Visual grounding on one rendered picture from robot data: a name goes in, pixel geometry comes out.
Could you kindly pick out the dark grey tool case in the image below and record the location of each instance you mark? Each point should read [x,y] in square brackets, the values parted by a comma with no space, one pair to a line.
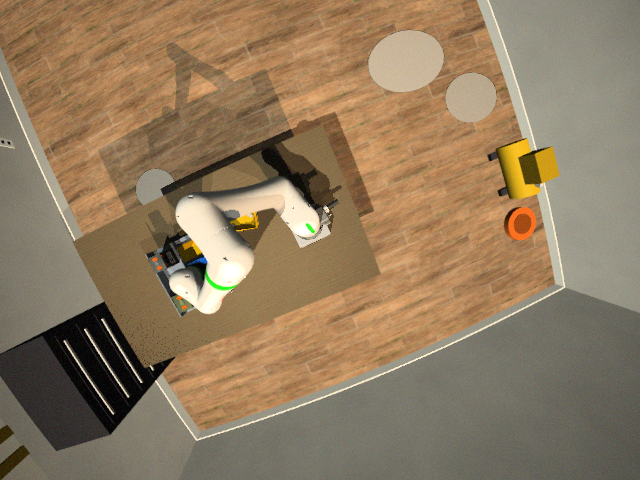
[163,260]

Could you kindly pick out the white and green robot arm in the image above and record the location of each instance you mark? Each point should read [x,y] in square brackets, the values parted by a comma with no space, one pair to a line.
[203,216]

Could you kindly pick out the grey shelf rack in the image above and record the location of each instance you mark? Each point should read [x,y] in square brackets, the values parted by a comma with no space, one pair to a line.
[189,251]

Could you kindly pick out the yellow bin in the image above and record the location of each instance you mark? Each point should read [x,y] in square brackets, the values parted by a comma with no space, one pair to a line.
[246,222]

